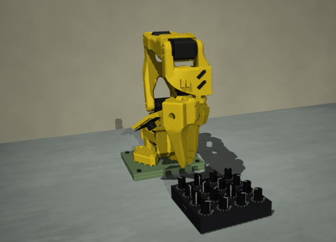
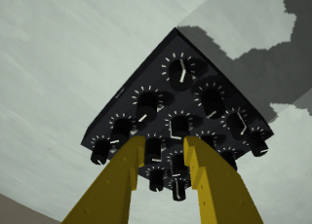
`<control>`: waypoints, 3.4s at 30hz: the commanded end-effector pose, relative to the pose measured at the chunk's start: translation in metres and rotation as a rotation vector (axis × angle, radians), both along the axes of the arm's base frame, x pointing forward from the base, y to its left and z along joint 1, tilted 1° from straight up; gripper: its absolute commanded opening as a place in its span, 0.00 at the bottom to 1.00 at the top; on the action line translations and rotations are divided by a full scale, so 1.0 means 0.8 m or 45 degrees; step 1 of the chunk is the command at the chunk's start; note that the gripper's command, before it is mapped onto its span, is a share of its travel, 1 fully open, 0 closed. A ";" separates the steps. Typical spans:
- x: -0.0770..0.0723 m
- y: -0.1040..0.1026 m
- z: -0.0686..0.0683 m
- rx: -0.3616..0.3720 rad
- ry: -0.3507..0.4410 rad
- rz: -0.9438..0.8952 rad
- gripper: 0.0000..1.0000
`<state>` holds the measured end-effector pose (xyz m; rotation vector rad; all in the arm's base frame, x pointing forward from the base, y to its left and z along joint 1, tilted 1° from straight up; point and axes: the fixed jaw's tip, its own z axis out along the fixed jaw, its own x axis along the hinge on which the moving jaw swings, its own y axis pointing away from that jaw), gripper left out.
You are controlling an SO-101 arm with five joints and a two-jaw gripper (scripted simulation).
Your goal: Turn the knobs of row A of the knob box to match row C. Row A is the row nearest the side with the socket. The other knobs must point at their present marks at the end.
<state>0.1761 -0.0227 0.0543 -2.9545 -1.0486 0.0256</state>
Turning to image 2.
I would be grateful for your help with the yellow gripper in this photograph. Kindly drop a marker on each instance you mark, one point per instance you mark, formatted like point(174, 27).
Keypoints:
point(222, 194)

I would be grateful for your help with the black knob box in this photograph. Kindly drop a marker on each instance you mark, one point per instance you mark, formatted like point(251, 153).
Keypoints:
point(177, 88)

